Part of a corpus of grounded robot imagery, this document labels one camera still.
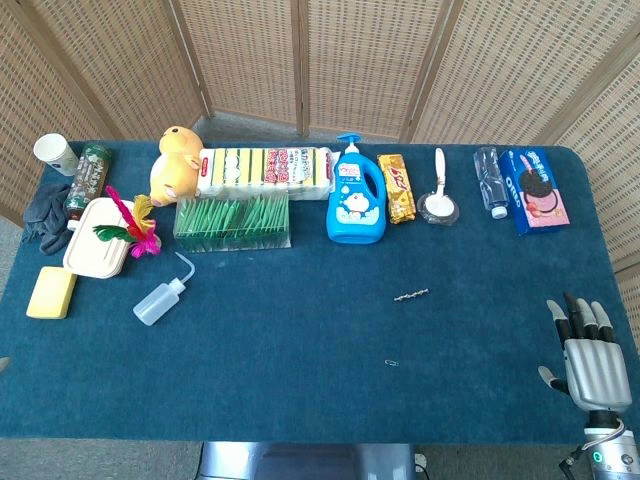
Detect blue table carpet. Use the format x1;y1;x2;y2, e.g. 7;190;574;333
0;139;640;446

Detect green grass box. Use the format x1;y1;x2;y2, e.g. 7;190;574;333
172;192;293;253

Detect blue Oreo cookie box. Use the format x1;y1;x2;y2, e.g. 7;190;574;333
497;147;573;237

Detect yellow plush toy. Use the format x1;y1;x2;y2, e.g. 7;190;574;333
148;125;205;208

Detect gold snack bar package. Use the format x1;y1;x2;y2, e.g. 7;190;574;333
376;153;418;225

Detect thin wrist cable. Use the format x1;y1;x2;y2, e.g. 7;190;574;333
559;420;627;469

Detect translucent squeeze wash bottle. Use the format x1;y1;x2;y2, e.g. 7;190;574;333
132;251;197;327

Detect silver-blue robot base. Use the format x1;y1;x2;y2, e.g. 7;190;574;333
197;442;419;480

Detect clear plastic water bottle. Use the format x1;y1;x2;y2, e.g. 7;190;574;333
472;145;511;220

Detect wicker folding screen panel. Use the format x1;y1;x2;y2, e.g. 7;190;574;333
298;0;459;142
167;0;307;137
399;0;640;147
19;0;214;142
0;0;125;227

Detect yellow sponge block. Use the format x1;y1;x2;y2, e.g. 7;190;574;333
25;265;79;320

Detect dark grey cloth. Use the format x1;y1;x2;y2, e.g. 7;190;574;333
20;182;74;256

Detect clear round plastic dish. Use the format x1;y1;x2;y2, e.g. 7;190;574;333
416;191;461;227

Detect blue detergent pump bottle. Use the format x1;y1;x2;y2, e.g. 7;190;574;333
325;132;389;246

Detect dark green drink bottle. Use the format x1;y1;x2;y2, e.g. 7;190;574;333
63;142;113;222

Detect white paper cup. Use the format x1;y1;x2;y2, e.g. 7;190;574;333
33;133;80;177

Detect beige lunch box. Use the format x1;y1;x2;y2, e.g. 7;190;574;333
62;196;139;280

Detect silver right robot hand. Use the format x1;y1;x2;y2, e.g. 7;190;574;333
537;292;634;414

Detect yellow sponge multipack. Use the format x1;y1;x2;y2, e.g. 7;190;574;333
196;145;339;202

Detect colourful feather shuttlecock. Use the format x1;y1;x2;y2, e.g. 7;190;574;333
92;184;163;260

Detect white plastic spoon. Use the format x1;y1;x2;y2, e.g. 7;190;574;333
422;147;454;219

